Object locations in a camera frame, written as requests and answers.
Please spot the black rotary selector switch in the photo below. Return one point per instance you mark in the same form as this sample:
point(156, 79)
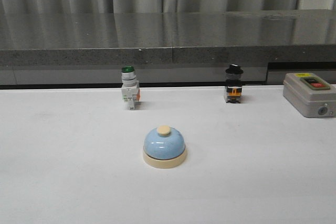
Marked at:
point(233, 87)

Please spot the green push button switch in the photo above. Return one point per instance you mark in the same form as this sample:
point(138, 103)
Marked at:
point(130, 87)

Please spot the grey power switch box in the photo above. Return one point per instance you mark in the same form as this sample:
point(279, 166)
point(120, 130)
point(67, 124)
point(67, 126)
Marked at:
point(312, 96)

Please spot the blue and cream call bell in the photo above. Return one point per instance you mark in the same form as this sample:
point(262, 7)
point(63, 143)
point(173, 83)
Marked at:
point(164, 147)

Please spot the grey stone counter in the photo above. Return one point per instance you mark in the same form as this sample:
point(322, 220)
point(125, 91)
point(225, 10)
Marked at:
point(182, 49)

